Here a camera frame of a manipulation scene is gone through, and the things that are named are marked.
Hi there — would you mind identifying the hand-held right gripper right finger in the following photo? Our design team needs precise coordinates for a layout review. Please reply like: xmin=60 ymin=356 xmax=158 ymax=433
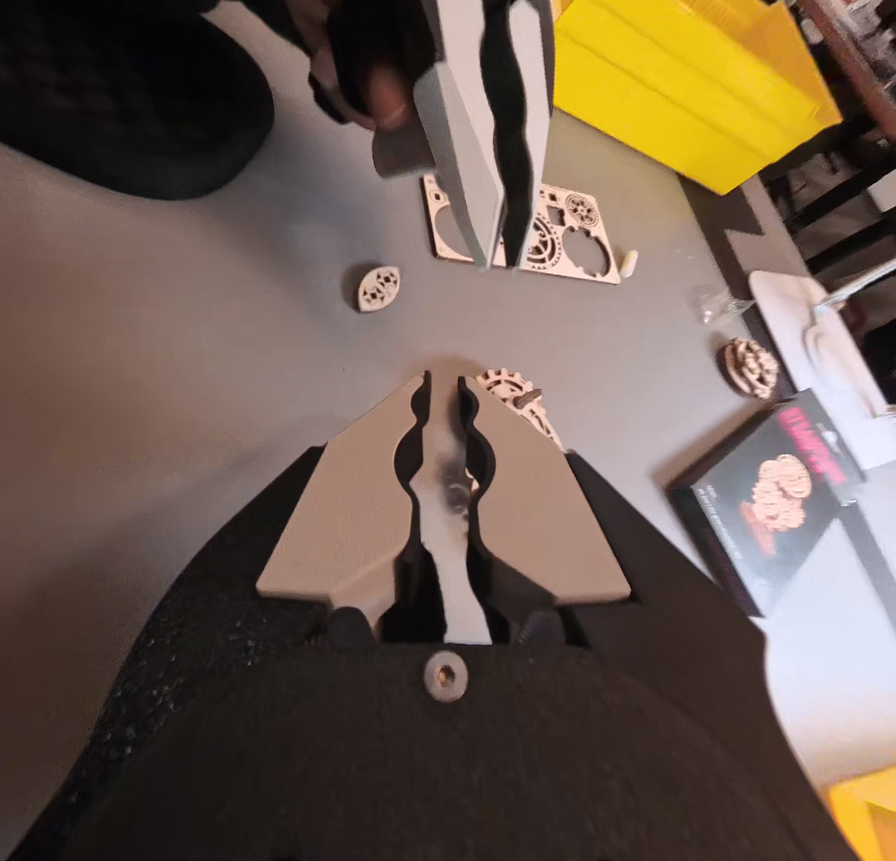
xmin=456 ymin=376 xmax=632 ymax=608

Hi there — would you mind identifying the person's left forearm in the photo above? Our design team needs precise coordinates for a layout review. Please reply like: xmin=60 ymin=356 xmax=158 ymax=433
xmin=0 ymin=0 xmax=275 ymax=201

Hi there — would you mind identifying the black puzzle box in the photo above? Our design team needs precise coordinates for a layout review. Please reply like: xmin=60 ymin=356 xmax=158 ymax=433
xmin=661 ymin=388 xmax=896 ymax=618

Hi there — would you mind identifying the white document stand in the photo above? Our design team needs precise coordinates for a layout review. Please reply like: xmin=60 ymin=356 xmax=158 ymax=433
xmin=748 ymin=259 xmax=896 ymax=421

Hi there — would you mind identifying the clear plastic bag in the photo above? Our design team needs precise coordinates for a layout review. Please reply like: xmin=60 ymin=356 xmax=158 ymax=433
xmin=689 ymin=283 xmax=753 ymax=326

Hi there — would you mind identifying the wooden puzzle sheet with gears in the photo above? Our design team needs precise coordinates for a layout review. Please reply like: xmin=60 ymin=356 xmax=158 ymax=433
xmin=420 ymin=175 xmax=624 ymax=286

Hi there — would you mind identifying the metal storage rack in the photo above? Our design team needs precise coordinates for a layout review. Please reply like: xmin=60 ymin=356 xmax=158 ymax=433
xmin=763 ymin=0 xmax=896 ymax=281

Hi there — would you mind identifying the small round wooden gear stack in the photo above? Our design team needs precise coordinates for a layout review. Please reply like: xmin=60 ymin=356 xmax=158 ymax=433
xmin=717 ymin=337 xmax=780 ymax=400

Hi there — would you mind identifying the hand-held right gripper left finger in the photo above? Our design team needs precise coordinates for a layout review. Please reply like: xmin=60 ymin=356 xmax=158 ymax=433
xmin=255 ymin=369 xmax=434 ymax=610

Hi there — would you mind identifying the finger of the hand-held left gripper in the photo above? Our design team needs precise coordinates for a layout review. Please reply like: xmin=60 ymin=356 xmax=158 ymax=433
xmin=412 ymin=0 xmax=508 ymax=270
xmin=490 ymin=0 xmax=557 ymax=270

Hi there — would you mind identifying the person's left hand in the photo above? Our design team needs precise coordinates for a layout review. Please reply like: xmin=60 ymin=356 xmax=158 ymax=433
xmin=293 ymin=0 xmax=415 ymax=132

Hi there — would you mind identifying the wooden gear assembly with pegs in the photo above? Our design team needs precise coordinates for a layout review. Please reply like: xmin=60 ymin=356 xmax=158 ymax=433
xmin=437 ymin=366 xmax=565 ymax=519

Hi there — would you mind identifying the grey desk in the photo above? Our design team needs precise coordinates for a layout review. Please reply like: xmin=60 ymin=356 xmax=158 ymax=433
xmin=0 ymin=0 xmax=896 ymax=861

